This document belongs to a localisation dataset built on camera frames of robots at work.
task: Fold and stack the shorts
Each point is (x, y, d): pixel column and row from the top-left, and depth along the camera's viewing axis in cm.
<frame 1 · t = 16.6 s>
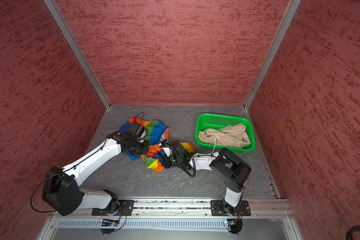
left hand: (147, 153, 82), fingers closed
right hand: (158, 163, 85), fingers closed
rainbow striped shorts: (158, 132, 99), point 6 cm above the table
beige shorts: (233, 136, 97), point 8 cm above the table
green plastic basket: (207, 120, 109), point 4 cm above the table

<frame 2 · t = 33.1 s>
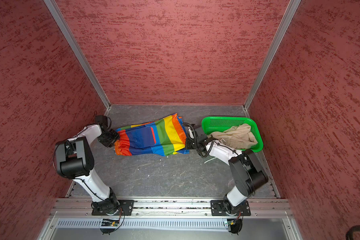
left hand: (117, 142, 95), fingers open
right hand: (185, 145, 91), fingers closed
rainbow striped shorts: (166, 136, 102), point 2 cm above the table
beige shorts: (237, 137, 95), point 8 cm above the table
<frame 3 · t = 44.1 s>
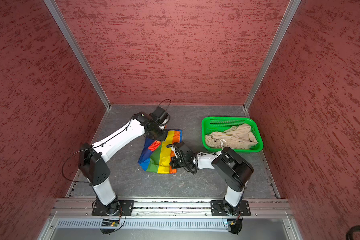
left hand: (161, 140, 83), fingers closed
right hand: (169, 166, 89), fingers closed
rainbow striped shorts: (155, 156, 94), on the table
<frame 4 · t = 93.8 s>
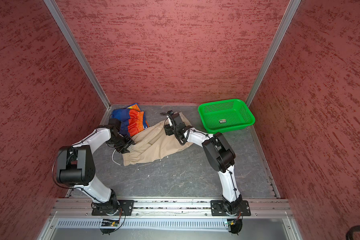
left hand: (133, 148, 90), fingers open
right hand: (167, 128, 98), fingers open
rainbow striped shorts: (132, 120, 108), point 4 cm above the table
beige shorts: (159, 139, 97), point 6 cm above the table
green plastic basket: (226, 115, 116), point 2 cm above the table
basket label sticker: (222, 121, 112), point 2 cm above the table

